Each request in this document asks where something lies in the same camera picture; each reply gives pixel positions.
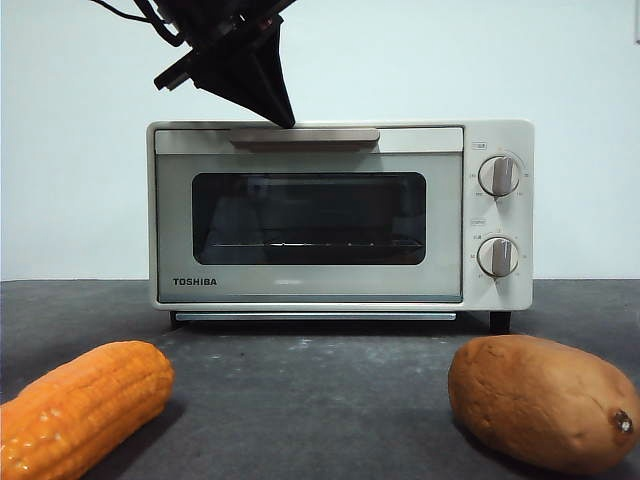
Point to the orange corn cob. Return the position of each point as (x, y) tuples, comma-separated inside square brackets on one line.
[(85, 405)]

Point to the silver oven crumb tray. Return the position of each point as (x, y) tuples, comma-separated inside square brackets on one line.
[(315, 316)]

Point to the oven door with glass window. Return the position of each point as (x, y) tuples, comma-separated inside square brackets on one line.
[(310, 285)]

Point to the black oven foot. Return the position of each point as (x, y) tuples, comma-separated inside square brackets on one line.
[(500, 322), (173, 320)]

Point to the round white oven knob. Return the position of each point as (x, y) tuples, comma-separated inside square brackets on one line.
[(497, 256), (498, 176)]

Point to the white Toshiba toaster oven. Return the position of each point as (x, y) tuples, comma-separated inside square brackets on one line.
[(492, 135)]

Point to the brown sweet potato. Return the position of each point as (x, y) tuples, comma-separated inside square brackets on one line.
[(535, 400)]

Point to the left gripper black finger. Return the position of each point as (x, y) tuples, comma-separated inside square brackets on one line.
[(279, 75), (235, 75)]

